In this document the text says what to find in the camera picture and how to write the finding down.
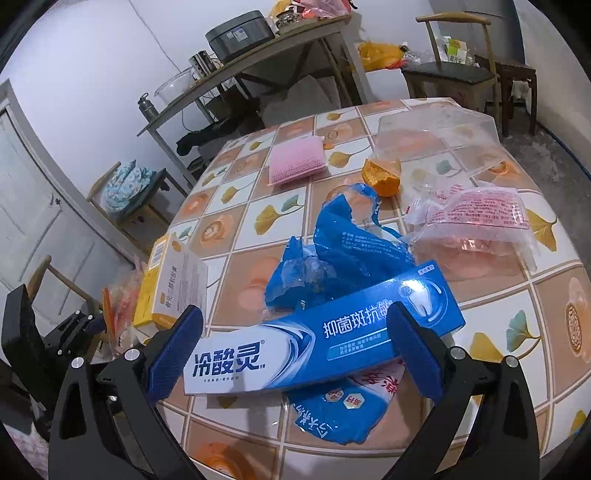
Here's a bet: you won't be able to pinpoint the dark wooden stool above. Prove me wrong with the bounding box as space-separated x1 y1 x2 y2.
475 54 539 137

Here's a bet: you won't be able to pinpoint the white upright mattress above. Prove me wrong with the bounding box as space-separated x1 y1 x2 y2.
512 0 591 176

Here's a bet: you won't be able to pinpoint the long grey table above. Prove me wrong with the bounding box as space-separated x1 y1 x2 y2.
136 11 375 185

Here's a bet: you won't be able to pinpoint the black cloth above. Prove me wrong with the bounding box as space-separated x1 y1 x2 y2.
175 117 250 155

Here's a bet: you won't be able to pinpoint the wooden armchair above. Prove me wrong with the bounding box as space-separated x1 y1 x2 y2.
402 12 502 125

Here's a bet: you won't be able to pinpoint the floral seat cushion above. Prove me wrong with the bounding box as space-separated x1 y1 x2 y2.
102 161 155 214

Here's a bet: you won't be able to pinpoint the yellow cardboard box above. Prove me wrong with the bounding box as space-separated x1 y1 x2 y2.
133 233 209 329

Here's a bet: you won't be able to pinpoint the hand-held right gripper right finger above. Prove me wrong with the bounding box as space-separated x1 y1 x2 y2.
385 302 541 480

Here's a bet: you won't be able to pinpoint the grey rice cooker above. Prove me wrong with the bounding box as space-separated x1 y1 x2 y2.
204 10 277 63

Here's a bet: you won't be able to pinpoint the clear bag with pink print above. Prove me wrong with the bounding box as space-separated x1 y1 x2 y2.
404 182 541 273

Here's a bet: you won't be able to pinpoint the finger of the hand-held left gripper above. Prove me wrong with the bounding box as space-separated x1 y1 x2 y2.
44 313 106 356

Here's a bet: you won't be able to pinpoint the light wooden chair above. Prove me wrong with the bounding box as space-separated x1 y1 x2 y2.
28 256 105 315

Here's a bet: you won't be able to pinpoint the pink plastic bag of items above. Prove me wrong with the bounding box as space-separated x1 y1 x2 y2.
270 0 356 35

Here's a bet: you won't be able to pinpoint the blue and white toothpaste box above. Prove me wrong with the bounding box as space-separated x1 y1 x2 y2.
183 272 466 397

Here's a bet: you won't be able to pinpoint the yellow plastic bag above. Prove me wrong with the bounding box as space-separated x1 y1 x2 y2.
359 41 404 71

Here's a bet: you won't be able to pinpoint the ginkgo print tablecloth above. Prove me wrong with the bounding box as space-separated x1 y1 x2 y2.
148 97 591 480

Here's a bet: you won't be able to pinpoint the white door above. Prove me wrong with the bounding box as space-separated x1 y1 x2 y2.
0 78 139 333

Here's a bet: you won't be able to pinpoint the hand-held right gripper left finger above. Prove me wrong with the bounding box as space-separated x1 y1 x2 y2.
48 305 206 480

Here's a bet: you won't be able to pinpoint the green and white cartons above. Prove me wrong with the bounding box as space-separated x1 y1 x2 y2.
441 37 467 63

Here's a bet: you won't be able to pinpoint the blue and white packet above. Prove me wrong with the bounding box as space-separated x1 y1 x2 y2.
287 360 419 446

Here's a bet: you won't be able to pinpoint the clear plastic bowl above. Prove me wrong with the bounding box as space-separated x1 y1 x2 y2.
154 67 197 104

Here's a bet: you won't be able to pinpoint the pink sponge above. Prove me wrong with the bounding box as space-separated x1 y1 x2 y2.
269 137 325 186

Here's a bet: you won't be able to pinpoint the orange crumpled wrapper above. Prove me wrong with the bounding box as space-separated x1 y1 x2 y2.
361 158 402 198

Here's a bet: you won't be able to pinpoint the blue plastic bag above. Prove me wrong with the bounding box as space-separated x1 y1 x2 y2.
265 183 416 319

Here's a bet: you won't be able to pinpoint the clear plastic container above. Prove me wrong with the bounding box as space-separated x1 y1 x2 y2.
373 107 509 185

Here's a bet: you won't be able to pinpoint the wooden chair with cushion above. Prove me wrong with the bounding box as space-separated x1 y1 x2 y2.
87 161 185 252

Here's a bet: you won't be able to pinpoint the red and white snack bag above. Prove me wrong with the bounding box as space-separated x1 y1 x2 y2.
102 268 151 358

